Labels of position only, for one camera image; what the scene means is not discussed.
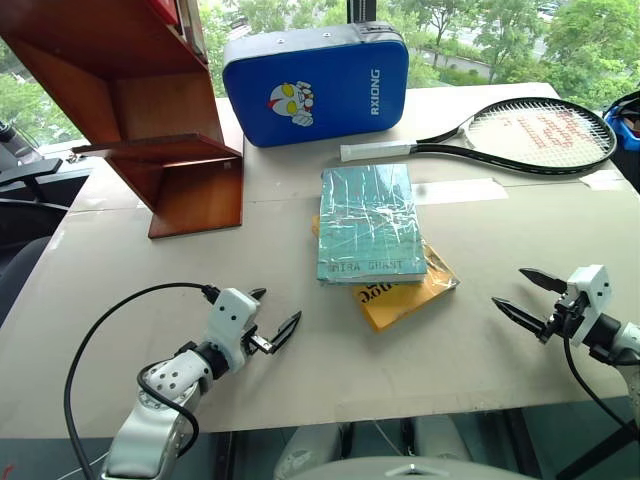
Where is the black window post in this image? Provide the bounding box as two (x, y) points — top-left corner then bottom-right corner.
(346, 0), (378, 25)

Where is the black tennis racket white grip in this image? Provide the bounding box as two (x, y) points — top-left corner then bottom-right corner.
(339, 96), (618, 178)

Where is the long black left arm cable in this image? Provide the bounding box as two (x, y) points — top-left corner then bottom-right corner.
(63, 282), (222, 480)

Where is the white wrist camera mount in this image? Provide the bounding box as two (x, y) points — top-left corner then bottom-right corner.
(564, 264), (613, 348)
(206, 288), (262, 372)

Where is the red-brown wooden shelf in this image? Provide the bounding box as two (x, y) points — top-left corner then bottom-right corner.
(0, 0), (245, 240)

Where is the short black left arm cable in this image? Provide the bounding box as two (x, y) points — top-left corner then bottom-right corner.
(136, 363), (202, 457)

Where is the black table frame strut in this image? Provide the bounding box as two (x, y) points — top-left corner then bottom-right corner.
(553, 418), (640, 480)

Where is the black office chair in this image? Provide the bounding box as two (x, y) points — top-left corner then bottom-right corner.
(0, 118), (69, 322)

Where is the yellow paperback book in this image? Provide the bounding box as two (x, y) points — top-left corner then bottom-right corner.
(310, 214), (462, 334)

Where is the blue and black bag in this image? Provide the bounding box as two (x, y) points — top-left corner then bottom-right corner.
(601, 90), (640, 193)

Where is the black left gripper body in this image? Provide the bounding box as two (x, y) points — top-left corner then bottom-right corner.
(241, 323), (261, 358)

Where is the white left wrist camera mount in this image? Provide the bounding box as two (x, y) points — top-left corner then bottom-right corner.
(206, 288), (262, 372)

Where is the grey dome with emblem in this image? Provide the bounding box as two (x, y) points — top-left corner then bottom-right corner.
(298, 455), (542, 480)

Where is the long white tape strip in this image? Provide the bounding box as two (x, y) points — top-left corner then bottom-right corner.
(412, 177), (510, 205)

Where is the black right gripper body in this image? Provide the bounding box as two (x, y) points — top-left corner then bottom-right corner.
(548, 291), (588, 343)

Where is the teal paperback book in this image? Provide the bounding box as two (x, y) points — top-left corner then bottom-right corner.
(316, 163), (428, 288)

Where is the blue RXIONG kick pad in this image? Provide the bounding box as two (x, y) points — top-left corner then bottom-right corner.
(221, 22), (410, 149)

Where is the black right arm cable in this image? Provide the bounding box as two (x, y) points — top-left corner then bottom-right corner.
(563, 305), (640, 439)

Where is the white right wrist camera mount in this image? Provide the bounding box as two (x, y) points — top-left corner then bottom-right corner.
(564, 264), (613, 348)

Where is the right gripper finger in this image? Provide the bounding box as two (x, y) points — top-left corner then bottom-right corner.
(518, 267), (570, 297)
(490, 296), (552, 345)

